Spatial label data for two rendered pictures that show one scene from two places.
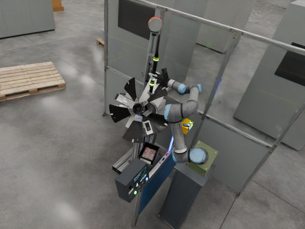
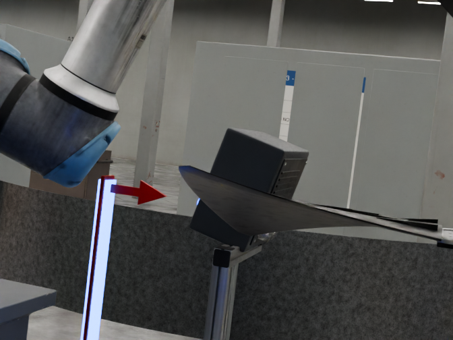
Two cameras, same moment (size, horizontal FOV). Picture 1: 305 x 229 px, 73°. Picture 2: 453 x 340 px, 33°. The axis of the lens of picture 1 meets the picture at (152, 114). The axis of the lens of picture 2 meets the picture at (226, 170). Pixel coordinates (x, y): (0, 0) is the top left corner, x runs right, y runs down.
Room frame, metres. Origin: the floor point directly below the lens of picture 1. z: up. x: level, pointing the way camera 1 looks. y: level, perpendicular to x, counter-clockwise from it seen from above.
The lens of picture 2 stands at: (2.30, -0.30, 1.25)
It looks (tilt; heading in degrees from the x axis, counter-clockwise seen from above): 3 degrees down; 168
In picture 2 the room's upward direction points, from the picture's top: 7 degrees clockwise
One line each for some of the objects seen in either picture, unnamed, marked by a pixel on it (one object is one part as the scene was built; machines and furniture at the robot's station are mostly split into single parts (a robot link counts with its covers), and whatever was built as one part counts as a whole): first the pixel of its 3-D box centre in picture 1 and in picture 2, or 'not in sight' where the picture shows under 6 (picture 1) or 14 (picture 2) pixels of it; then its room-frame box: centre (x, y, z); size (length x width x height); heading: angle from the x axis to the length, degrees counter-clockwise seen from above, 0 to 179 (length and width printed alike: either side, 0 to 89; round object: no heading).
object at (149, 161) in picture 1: (149, 153); not in sight; (1.47, -0.04, 0.85); 0.22 x 0.17 x 0.07; 168
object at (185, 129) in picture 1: (185, 126); not in sight; (1.80, -0.40, 1.02); 0.16 x 0.10 x 0.11; 153
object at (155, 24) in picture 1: (155, 24); not in sight; (2.42, 0.15, 1.88); 0.16 x 0.07 x 0.16; 98
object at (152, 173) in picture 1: (164, 158); not in sight; (1.45, -0.22, 0.82); 0.90 x 0.04 x 0.08; 153
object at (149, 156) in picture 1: (148, 154); not in sight; (1.46, -0.04, 0.83); 0.19 x 0.14 x 0.02; 168
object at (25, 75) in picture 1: (27, 79); not in sight; (3.49, 2.66, 0.07); 1.20 x 1.00 x 0.15; 132
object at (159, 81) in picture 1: (163, 81); not in sight; (1.66, -0.04, 1.63); 0.12 x 0.08 x 0.09; 63
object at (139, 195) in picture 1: (136, 209); not in sight; (1.07, -0.02, 0.39); 0.04 x 0.04 x 0.78; 63
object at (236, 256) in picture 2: not in sight; (239, 249); (0.98, 0.03, 1.04); 0.24 x 0.03 x 0.03; 153
